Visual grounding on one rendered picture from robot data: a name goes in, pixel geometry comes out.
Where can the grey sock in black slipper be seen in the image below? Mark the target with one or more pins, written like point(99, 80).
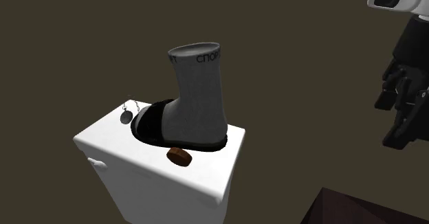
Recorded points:
point(197, 99)

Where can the brown round disc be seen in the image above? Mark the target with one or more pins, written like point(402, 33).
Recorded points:
point(179, 157)

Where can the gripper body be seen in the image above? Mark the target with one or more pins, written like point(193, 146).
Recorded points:
point(414, 42)

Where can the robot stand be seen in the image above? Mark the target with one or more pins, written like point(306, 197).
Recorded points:
point(362, 211)

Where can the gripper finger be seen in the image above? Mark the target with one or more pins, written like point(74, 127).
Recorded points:
point(390, 96)
point(410, 126)

